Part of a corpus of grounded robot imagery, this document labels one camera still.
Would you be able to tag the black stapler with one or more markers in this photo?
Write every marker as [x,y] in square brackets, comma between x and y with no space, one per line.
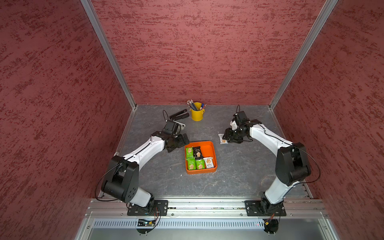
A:
[180,115]

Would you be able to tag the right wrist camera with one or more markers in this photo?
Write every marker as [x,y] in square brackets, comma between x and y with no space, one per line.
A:
[239,120]

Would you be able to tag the white pink cookie packet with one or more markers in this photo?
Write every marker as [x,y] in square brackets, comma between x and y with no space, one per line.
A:
[222,140]

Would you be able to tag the green cookie packet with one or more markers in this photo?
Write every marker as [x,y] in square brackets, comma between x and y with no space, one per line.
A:
[189,153]
[200,164]
[191,164]

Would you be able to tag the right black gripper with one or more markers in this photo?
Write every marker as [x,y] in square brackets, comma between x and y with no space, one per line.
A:
[227,135]

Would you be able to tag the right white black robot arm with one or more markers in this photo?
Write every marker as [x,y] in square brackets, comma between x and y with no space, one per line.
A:
[292,164]

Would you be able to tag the pens in cup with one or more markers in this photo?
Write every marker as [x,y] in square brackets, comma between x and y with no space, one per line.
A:
[192,105]

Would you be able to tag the green cookie packet left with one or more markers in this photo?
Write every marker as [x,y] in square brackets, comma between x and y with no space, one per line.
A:
[191,164]

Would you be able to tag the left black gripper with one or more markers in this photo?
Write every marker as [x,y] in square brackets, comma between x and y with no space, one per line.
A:
[181,143]

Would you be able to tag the aluminium front rail frame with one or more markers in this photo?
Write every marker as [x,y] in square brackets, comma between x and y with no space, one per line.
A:
[217,213]

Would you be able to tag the green cookie packet middle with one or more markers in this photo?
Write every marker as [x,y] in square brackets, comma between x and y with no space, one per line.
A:
[200,164]

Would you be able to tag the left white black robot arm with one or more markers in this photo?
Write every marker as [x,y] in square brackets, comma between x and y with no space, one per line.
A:
[121,180]

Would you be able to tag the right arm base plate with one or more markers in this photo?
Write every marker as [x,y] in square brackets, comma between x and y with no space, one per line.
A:
[255,207]

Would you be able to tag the yellow pen cup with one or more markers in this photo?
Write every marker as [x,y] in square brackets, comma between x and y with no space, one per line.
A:
[197,114]

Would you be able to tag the green cookie packet far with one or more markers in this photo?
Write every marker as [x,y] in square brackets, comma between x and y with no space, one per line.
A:
[189,153]

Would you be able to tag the white cookie packet front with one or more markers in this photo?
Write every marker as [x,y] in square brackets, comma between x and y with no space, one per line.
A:
[209,162]

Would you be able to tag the black cookie packet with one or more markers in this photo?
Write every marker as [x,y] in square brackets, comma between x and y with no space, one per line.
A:
[197,152]

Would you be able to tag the orange plastic storage tray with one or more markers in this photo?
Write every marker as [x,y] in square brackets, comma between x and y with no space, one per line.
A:
[208,150]

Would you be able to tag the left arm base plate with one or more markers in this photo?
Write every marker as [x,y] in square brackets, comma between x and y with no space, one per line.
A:
[154,208]

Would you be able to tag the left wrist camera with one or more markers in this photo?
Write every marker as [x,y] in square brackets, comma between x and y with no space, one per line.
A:
[172,128]

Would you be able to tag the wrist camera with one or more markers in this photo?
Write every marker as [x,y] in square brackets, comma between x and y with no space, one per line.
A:
[172,128]
[239,120]

